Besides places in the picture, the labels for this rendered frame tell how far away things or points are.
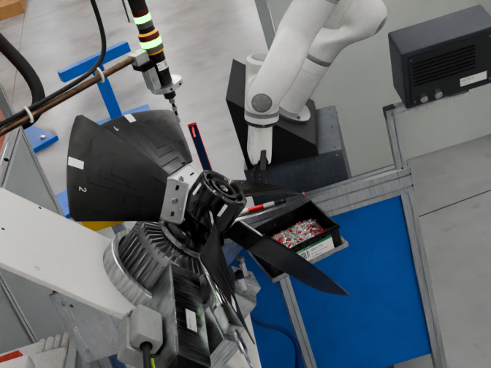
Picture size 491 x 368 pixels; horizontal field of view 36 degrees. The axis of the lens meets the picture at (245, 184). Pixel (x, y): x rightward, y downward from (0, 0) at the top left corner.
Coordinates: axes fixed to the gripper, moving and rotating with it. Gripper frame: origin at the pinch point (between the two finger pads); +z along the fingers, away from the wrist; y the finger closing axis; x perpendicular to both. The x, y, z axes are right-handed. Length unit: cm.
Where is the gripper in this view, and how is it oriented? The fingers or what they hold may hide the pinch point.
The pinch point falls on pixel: (259, 176)
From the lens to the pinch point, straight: 192.3
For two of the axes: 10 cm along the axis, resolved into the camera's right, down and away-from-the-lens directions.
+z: -0.3, 8.8, 4.7
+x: 9.9, -0.4, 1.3
